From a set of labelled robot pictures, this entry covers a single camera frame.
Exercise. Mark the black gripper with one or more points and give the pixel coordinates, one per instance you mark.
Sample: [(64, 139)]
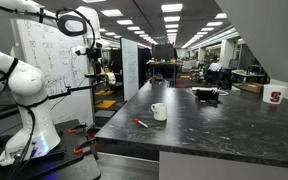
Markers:
[(96, 57)]

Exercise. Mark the white ceramic mug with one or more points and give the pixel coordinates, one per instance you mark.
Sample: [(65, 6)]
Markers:
[(160, 111)]

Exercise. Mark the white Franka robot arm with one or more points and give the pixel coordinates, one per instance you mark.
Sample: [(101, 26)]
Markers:
[(27, 86)]

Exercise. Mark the narrow white partition board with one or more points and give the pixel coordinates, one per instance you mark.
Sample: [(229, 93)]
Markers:
[(130, 66)]

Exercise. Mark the large written whiteboard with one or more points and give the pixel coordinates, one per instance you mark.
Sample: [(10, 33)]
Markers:
[(60, 63)]

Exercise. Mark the ceiling light panel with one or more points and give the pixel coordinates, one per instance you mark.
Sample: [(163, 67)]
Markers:
[(125, 22), (112, 12), (171, 7)]

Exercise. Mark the yellow floor mat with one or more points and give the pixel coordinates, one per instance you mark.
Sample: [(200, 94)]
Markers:
[(105, 104)]

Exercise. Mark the black monitor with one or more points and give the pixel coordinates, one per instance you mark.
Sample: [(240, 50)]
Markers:
[(164, 52)]

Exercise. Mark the red and white marker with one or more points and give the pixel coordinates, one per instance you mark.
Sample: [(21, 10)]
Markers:
[(140, 123)]

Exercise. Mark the black breadboard robot table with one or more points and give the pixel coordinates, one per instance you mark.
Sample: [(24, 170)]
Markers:
[(67, 160)]

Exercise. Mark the black pop-up power outlet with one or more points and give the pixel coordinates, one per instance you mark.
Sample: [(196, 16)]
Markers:
[(207, 95)]

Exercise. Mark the brown cardboard box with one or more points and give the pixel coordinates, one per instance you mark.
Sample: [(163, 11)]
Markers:
[(251, 87)]

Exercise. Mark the white cup with red logo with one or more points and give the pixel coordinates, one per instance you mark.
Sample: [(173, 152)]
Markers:
[(274, 94)]

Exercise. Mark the black camera mount rod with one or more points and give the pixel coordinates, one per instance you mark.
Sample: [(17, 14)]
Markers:
[(74, 90)]

